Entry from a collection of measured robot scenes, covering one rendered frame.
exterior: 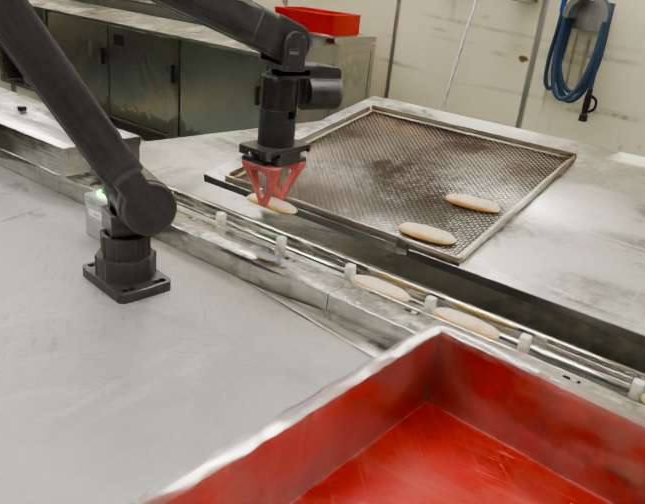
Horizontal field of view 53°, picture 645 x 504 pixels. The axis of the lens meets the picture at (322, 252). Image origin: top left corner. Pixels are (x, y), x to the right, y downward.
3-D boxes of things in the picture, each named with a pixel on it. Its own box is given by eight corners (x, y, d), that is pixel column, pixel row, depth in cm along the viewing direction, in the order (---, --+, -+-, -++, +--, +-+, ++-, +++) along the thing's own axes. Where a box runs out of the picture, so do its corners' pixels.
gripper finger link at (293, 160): (303, 203, 107) (308, 148, 103) (274, 213, 101) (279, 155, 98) (272, 192, 110) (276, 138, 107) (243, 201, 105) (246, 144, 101)
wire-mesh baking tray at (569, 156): (225, 181, 125) (224, 174, 124) (371, 110, 158) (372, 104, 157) (458, 266, 98) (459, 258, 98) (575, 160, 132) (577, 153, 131)
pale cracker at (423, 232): (393, 231, 107) (394, 225, 106) (404, 222, 110) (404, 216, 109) (450, 248, 102) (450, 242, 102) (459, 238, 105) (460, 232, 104)
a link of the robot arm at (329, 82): (259, 23, 97) (286, 31, 91) (324, 27, 103) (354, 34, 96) (254, 103, 102) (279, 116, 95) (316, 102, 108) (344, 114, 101)
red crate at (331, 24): (272, 25, 455) (273, 6, 450) (301, 25, 483) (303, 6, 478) (332, 35, 431) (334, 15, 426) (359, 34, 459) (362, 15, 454)
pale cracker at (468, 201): (441, 201, 116) (442, 195, 116) (450, 193, 119) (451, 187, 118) (495, 215, 111) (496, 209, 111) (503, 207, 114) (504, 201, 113)
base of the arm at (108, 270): (80, 274, 98) (120, 305, 91) (77, 224, 95) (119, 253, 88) (131, 260, 104) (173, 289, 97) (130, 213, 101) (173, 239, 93)
